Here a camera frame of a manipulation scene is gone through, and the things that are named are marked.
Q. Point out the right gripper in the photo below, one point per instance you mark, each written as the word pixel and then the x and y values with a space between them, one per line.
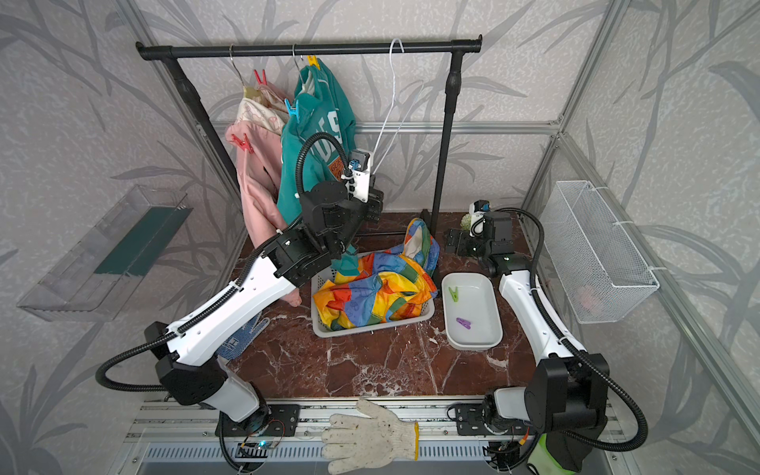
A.
pixel 462 236

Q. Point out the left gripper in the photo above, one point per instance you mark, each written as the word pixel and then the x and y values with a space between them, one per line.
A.
pixel 373 214

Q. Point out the rainbow striped jacket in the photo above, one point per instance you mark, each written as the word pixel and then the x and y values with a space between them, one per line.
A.
pixel 418 243

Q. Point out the purple clothespin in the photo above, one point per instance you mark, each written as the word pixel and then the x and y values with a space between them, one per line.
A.
pixel 464 323

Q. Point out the blue clothespin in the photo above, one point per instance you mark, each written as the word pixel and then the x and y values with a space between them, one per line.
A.
pixel 292 109

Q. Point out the yellow clothespin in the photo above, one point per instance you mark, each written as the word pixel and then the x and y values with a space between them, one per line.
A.
pixel 313 61

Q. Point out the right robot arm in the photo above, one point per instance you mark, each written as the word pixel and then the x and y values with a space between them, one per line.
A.
pixel 563 410

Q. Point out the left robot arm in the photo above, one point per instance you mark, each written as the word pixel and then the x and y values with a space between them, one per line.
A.
pixel 188 365

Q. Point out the potted artificial flower plant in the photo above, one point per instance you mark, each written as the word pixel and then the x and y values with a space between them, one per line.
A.
pixel 466 223

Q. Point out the white perforated laundry basket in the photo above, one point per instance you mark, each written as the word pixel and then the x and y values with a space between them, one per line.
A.
pixel 389 290

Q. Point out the white plastic tray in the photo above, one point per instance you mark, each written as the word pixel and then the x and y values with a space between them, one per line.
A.
pixel 478 305

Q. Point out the pink jacket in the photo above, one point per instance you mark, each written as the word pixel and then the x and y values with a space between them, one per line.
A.
pixel 259 173

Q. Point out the red clothespin lower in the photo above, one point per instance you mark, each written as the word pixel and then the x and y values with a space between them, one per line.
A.
pixel 242 143

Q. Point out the red clothespin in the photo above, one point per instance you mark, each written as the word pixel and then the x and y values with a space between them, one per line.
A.
pixel 242 143
pixel 260 77

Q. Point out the blue dotted work glove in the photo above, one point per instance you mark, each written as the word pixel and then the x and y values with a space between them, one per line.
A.
pixel 241 339

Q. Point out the red clothespin upper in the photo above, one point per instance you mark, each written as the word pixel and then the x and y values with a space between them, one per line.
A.
pixel 260 77

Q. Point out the black clothes rack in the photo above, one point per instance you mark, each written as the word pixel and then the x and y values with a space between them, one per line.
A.
pixel 171 56

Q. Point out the black rubber glove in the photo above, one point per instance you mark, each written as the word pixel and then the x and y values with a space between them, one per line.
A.
pixel 542 463

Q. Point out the white knitted work glove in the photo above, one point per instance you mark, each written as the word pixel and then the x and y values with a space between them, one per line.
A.
pixel 371 441

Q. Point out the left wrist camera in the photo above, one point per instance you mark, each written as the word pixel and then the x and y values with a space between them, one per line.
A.
pixel 358 174

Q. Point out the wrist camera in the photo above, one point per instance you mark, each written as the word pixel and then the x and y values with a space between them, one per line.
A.
pixel 358 174
pixel 477 212

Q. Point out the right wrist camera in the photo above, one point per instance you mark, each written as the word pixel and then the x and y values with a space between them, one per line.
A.
pixel 477 212

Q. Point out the white wire mesh basket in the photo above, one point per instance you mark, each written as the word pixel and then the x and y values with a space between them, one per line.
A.
pixel 602 272

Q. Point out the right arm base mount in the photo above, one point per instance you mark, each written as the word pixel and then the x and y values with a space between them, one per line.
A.
pixel 468 419

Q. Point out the clear acrylic wall shelf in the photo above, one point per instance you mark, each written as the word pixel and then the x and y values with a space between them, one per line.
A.
pixel 98 276

